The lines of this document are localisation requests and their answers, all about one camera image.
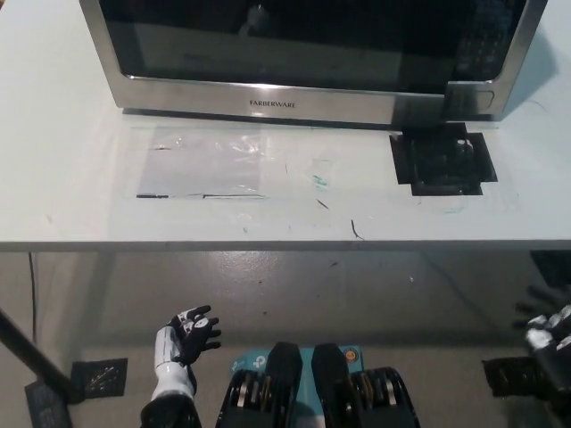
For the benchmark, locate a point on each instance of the left white-black robot hand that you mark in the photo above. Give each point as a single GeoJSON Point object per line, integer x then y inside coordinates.
{"type": "Point", "coordinates": [196, 336]}

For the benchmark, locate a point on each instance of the right white-black robot hand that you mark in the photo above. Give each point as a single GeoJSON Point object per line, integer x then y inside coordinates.
{"type": "Point", "coordinates": [548, 339]}

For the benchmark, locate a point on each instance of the black robot torso, teal top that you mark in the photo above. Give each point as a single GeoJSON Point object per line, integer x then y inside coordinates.
{"type": "Point", "coordinates": [285, 392]}

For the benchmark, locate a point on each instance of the stainless steel Farberware microwave body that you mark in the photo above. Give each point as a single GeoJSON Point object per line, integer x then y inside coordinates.
{"type": "Point", "coordinates": [513, 44]}

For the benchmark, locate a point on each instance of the black square floor marker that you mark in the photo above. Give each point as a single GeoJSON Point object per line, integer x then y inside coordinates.
{"type": "Point", "coordinates": [47, 405]}
{"type": "Point", "coordinates": [100, 376]}
{"type": "Point", "coordinates": [506, 376]}

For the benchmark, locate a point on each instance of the dark box under table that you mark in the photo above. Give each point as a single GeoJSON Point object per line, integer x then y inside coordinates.
{"type": "Point", "coordinates": [553, 267]}

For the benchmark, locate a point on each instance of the black table leg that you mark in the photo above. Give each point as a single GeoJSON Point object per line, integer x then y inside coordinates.
{"type": "Point", "coordinates": [35, 356]}

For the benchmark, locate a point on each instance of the grey glossy film rectangle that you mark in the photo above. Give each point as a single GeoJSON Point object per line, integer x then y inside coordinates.
{"type": "Point", "coordinates": [201, 169]}

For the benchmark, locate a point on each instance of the small white round knob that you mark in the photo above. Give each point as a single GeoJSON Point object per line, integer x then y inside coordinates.
{"type": "Point", "coordinates": [464, 145]}

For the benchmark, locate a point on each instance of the black tape patch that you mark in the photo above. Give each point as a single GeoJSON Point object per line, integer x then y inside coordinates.
{"type": "Point", "coordinates": [406, 160]}

